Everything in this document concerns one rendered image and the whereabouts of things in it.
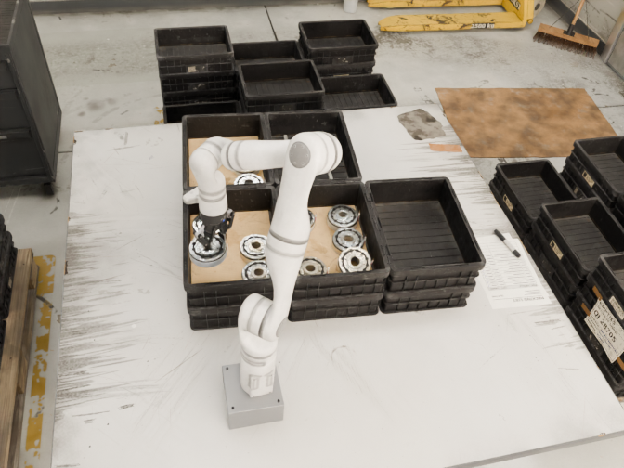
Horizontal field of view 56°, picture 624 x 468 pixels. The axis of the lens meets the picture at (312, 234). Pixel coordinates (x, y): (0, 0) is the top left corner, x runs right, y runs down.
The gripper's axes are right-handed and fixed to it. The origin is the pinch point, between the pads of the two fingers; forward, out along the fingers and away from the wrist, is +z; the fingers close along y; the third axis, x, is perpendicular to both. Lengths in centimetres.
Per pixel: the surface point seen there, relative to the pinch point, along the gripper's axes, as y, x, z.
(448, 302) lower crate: 49, -54, 26
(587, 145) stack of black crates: 207, -47, 53
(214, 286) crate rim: -7.6, -7.3, 6.8
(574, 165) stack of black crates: 197, -48, 60
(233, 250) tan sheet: 11.1, 5.1, 16.4
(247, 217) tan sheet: 24.3, 12.1, 16.3
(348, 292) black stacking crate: 23.4, -32.0, 16.1
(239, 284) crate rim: -2.5, -11.6, 6.8
